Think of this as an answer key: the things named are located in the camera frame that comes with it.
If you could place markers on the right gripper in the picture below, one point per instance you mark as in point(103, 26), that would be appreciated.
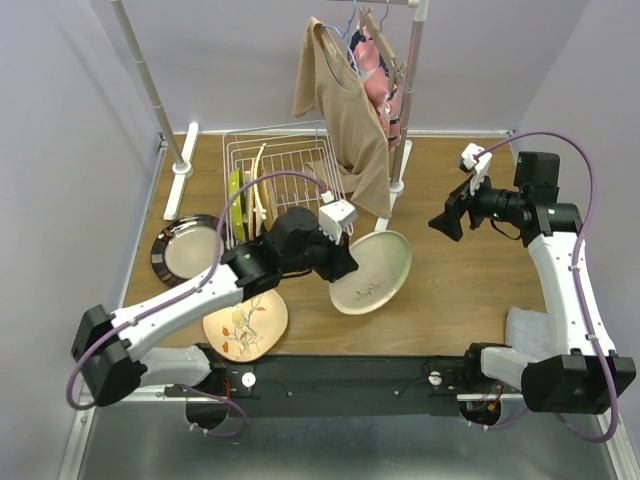
point(449, 221)

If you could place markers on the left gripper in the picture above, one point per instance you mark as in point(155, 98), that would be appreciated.
point(341, 262)

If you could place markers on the white leaf pattern plate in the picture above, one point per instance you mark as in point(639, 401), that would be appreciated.
point(384, 260)

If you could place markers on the green yellow woven mat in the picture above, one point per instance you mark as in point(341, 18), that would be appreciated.
point(261, 208)

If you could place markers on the green polka dot plate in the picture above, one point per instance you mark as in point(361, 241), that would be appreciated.
point(236, 210)

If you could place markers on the orange woven bamboo tray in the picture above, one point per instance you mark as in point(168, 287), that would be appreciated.
point(249, 213)

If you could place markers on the bird pattern plate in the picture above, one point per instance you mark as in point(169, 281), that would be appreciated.
point(270, 199)
point(247, 331)

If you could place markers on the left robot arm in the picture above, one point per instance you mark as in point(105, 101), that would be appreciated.
point(109, 347)

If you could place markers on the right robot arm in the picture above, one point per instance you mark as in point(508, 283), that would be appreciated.
point(584, 372)

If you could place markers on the white clothes rack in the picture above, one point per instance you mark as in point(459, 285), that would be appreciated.
point(183, 156)

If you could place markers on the beige t-shirt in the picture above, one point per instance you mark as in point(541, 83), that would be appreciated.
point(326, 83)

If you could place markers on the grey folded cloth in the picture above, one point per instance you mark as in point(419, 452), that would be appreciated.
point(529, 333)

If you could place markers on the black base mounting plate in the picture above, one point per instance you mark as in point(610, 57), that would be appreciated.
point(314, 385)

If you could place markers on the black rimmed striped plate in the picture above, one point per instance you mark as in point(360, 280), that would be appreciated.
point(185, 248)

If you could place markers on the pink patterned garment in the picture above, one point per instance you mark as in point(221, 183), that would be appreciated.
point(367, 60)

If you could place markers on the wooden clip hanger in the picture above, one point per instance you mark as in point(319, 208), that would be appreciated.
point(370, 27)

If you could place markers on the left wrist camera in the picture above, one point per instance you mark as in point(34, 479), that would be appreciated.
point(335, 216)

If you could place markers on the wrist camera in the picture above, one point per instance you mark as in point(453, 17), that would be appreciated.
point(475, 162)
point(335, 216)

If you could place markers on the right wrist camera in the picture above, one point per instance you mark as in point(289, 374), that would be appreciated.
point(475, 162)

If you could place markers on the white wire dish rack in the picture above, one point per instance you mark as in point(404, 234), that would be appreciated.
point(299, 158)

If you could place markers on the blue wire hanger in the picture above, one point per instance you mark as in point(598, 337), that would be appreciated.
point(344, 36)

